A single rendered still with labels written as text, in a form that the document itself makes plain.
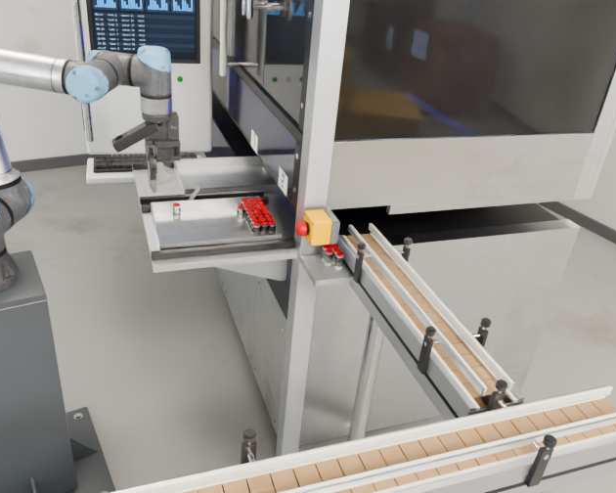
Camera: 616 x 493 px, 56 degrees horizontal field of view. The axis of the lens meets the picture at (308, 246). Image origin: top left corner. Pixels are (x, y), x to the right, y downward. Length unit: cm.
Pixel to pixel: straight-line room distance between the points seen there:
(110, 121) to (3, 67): 106
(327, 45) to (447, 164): 51
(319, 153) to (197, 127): 105
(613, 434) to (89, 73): 125
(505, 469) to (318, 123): 88
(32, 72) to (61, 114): 301
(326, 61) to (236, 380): 149
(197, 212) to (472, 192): 84
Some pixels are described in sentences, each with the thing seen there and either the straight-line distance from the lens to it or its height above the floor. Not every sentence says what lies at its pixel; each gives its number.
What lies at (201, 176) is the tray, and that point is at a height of 88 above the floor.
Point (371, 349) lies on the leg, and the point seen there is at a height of 68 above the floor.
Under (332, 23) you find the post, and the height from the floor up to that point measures 150.
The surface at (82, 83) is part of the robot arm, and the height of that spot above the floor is 136.
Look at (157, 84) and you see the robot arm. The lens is 145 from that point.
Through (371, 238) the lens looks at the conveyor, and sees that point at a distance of 166.
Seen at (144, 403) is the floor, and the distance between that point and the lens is 243.
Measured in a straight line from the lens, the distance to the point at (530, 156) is 187.
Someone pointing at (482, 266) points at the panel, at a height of 77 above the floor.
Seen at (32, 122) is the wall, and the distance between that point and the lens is 441.
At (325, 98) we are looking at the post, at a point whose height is 132.
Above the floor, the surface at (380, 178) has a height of 110.
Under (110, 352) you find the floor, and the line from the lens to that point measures 268.
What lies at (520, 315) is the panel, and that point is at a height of 53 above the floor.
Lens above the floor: 171
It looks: 30 degrees down
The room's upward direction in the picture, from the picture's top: 6 degrees clockwise
